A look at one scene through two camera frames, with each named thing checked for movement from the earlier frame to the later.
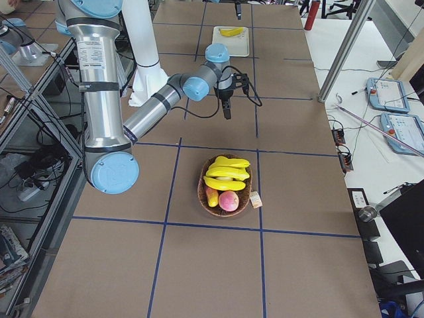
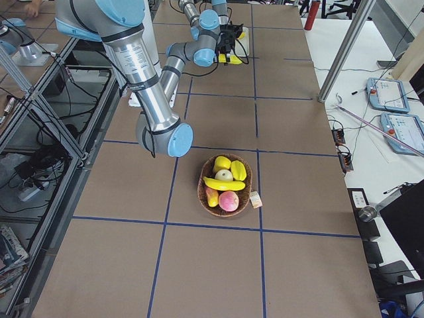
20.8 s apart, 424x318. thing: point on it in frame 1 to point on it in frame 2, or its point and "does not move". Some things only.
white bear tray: (238, 45) does not move
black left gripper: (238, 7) to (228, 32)
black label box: (368, 230) does not move
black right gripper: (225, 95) to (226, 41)
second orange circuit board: (346, 161) does not move
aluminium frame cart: (42, 171) does not move
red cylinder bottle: (312, 15) does not move
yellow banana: (222, 171) to (233, 59)
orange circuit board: (338, 136) does not move
